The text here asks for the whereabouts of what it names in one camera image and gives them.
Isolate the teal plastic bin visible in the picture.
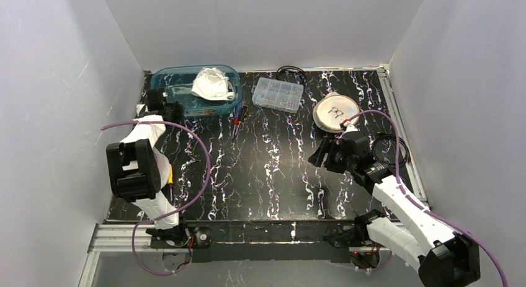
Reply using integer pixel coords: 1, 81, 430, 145
150, 64, 243, 117

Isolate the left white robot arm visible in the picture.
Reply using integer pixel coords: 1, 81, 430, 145
106, 88, 183, 230

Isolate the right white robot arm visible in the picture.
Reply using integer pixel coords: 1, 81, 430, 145
308, 131, 481, 286

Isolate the white cloth in bin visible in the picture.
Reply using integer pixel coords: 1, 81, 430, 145
190, 67, 235, 101

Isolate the clear plastic screw box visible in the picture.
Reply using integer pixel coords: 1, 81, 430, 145
252, 77, 304, 113

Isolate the red blue screwdriver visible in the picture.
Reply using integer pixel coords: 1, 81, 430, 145
231, 102, 243, 139

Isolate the yellow black screwdriver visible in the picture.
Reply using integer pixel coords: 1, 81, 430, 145
235, 105, 248, 139

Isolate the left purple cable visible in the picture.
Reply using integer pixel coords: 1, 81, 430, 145
100, 120, 212, 277

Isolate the purple cable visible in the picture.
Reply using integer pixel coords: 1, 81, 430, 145
341, 109, 509, 287
100, 120, 212, 277

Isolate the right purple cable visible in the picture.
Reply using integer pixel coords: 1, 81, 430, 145
341, 109, 509, 287

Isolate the black cable coil rear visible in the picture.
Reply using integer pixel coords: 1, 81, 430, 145
275, 66, 308, 85

